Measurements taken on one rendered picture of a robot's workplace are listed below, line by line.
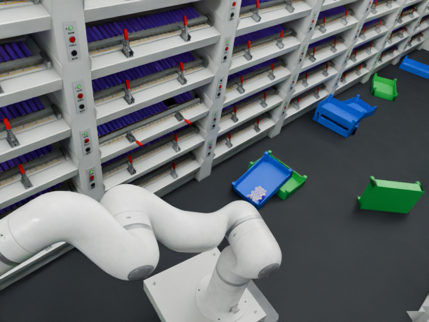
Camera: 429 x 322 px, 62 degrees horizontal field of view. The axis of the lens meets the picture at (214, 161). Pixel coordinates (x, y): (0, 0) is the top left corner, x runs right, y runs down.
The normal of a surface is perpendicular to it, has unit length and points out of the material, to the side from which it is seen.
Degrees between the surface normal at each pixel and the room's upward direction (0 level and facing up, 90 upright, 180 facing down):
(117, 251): 51
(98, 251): 65
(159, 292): 4
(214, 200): 0
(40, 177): 18
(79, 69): 90
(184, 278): 4
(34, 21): 108
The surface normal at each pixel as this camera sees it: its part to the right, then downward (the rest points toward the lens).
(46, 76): 0.34, -0.52
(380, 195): -0.02, 0.68
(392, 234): 0.14, -0.73
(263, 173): -0.11, -0.55
